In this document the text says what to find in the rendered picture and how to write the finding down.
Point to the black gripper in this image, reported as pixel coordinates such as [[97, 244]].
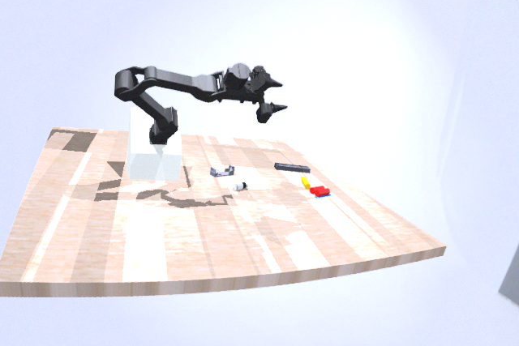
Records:
[[265, 110]]

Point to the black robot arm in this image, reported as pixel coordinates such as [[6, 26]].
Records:
[[203, 87]]

